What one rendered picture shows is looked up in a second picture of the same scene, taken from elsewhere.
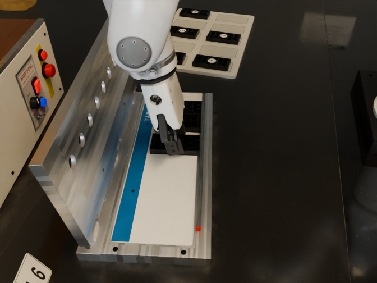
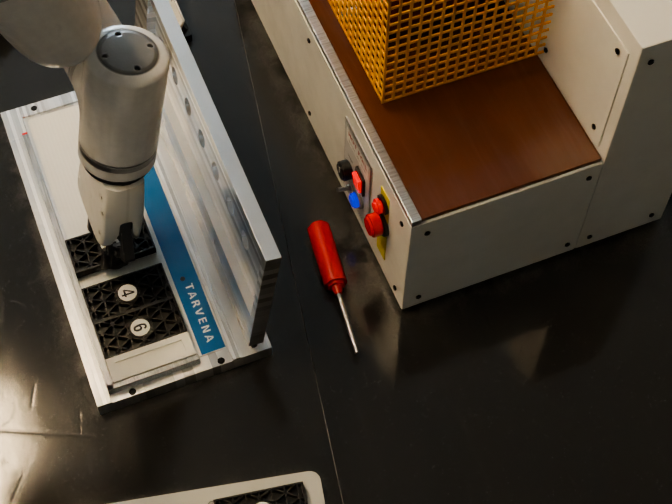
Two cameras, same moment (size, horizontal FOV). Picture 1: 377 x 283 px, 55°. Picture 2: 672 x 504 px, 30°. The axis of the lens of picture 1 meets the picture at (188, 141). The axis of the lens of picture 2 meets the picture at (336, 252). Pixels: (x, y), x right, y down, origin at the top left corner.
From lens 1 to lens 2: 1.57 m
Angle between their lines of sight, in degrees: 77
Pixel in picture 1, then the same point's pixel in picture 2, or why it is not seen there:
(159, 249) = (62, 101)
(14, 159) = (316, 119)
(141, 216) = not seen: hidden behind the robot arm
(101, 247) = not seen: hidden behind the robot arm
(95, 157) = (175, 114)
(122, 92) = (220, 240)
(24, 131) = (334, 147)
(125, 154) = (179, 204)
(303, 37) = not seen: outside the picture
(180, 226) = (50, 135)
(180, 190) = (70, 179)
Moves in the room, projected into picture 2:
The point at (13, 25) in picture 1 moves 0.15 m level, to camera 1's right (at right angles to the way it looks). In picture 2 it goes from (441, 183) to (314, 232)
